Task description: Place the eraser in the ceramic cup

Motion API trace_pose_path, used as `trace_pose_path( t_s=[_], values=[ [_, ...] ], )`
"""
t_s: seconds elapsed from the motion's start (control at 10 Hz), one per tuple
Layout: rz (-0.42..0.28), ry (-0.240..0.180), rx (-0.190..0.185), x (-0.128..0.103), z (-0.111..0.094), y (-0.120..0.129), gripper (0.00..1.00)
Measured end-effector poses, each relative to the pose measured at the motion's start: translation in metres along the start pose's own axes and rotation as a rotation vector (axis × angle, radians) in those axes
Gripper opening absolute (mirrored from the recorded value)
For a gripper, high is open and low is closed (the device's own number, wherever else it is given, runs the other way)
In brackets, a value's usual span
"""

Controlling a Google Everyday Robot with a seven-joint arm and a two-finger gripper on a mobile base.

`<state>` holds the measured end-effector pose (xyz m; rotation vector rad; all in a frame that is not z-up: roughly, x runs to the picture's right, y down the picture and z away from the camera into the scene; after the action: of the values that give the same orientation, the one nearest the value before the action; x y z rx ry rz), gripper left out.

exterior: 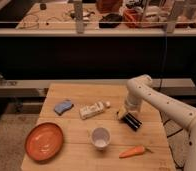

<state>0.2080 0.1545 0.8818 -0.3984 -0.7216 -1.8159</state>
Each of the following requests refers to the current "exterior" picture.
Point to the white eraser block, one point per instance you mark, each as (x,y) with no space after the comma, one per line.
(94,109)

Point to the orange plate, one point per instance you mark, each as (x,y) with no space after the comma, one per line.
(44,141)

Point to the blue sponge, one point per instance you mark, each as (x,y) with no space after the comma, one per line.
(61,107)

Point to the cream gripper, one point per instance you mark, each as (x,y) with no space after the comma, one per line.
(122,112)

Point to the red box on bench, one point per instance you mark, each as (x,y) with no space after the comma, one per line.
(133,18)

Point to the orange carrot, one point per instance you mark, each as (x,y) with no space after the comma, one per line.
(137,150)

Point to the black bowl on bench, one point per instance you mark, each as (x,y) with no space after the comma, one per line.
(110,21)

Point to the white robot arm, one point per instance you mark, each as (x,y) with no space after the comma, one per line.
(140,89)

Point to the white ceramic cup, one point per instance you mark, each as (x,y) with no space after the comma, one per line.
(100,138)

